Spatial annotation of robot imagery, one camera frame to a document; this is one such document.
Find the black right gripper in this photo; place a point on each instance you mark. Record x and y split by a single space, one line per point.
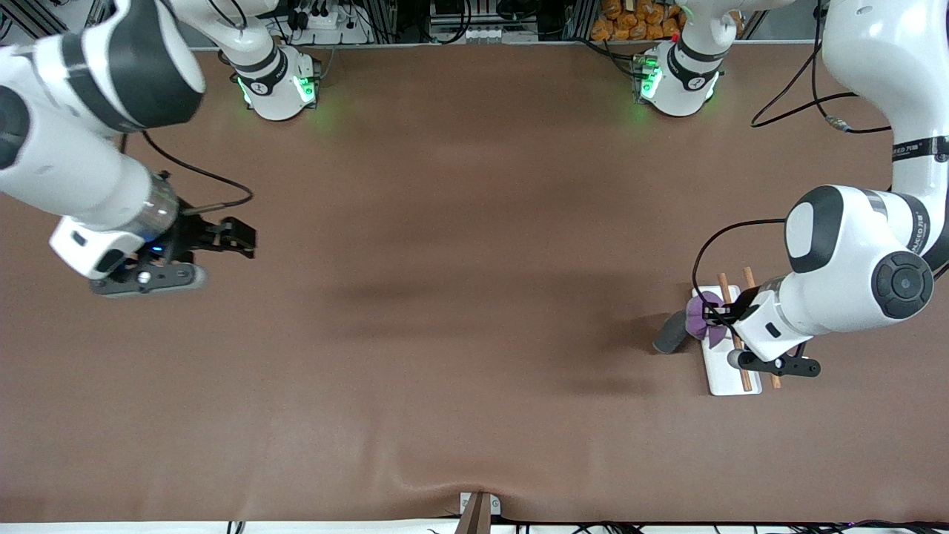
194 236

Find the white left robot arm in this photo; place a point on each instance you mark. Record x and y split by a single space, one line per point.
845 274

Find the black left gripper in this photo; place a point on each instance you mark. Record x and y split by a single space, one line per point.
730 310

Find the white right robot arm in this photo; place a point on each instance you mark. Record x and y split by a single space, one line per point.
74 163

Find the orange packets pile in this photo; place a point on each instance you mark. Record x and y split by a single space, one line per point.
630 22

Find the white rectangular tray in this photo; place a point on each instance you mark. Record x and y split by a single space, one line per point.
723 377

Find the brown post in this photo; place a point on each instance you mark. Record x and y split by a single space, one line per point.
474 515

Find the grey and purple towel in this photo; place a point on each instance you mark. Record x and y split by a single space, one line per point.
675 334

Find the white power strip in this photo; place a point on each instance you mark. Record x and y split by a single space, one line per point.
330 22

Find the aluminium frame post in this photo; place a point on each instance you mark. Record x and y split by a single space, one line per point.
385 18
580 18

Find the metal table clamp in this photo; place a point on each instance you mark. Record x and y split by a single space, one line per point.
495 506

